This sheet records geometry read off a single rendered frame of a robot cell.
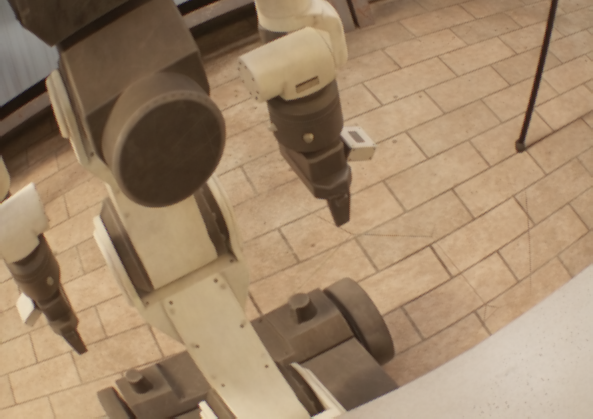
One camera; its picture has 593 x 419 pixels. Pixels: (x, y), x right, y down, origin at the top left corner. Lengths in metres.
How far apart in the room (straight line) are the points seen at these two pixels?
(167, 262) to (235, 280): 0.14
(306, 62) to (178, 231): 0.26
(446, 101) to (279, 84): 1.29
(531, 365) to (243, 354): 0.73
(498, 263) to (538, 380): 1.27
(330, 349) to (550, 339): 0.97
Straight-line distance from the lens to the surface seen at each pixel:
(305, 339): 1.61
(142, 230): 1.17
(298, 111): 1.15
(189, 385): 1.61
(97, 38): 0.84
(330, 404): 1.33
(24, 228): 1.08
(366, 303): 1.65
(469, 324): 1.82
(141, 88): 0.81
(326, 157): 1.22
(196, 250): 1.22
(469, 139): 2.24
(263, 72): 1.10
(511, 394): 0.66
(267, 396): 1.35
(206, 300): 1.30
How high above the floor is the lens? 1.41
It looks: 40 degrees down
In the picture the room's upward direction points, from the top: 17 degrees counter-clockwise
